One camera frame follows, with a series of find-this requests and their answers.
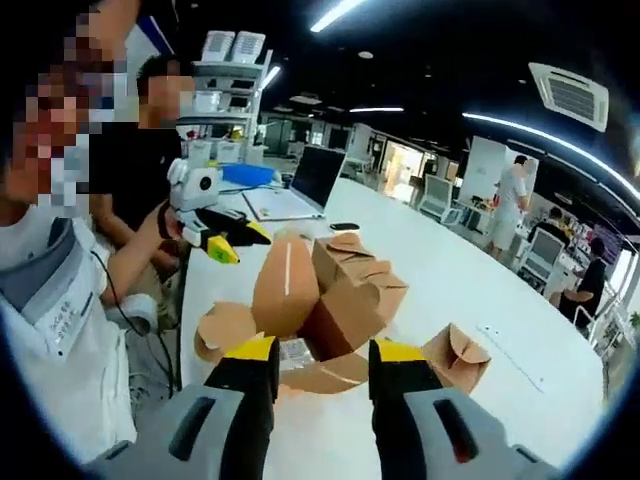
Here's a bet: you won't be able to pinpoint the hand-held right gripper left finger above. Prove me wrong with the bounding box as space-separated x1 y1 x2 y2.
84 335 282 480

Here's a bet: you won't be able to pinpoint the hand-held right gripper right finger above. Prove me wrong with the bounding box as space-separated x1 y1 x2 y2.
368 337 559 480

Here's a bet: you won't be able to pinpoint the brown paper box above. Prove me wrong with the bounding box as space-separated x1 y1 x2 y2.
422 322 492 400
310 232 381 297
298 258 410 360
193 225 374 399

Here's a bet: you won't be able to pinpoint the person's left hand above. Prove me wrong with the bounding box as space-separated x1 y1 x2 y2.
152 201 192 254

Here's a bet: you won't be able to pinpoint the blue plastic tray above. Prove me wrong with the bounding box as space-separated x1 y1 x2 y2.
221 163 280 188

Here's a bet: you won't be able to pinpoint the person's grey trousers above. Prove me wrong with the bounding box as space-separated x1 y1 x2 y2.
127 368 177 432

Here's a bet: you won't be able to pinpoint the white shelf rack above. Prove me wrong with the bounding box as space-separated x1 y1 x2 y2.
177 58 267 167

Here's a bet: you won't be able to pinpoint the silver laptop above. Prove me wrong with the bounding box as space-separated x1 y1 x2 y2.
243 144 348 223

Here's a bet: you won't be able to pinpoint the white container stack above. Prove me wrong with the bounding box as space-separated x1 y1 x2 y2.
201 30 237 64
233 30 268 66

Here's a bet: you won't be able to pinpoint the person's white shirt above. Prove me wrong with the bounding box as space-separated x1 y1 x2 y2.
0 199 140 465

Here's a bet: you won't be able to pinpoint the white chest-worn device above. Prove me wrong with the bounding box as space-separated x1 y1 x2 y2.
0 217 97 357

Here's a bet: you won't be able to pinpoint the white office chair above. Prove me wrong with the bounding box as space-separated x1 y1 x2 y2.
418 173 455 222
521 226 565 282

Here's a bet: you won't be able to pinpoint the long ceiling light strip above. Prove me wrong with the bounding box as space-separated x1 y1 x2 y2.
308 0 370 35

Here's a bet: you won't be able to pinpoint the purple screen monitor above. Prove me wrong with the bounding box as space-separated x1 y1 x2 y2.
591 223 627 262

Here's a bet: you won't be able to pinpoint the curved ceiling light strip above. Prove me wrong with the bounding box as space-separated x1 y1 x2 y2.
461 111 640 212

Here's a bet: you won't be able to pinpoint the ceiling air conditioner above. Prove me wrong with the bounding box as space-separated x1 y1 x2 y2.
527 61 611 133

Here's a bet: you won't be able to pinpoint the blue white wall poster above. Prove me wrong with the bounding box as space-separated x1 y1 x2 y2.
127 13 175 76

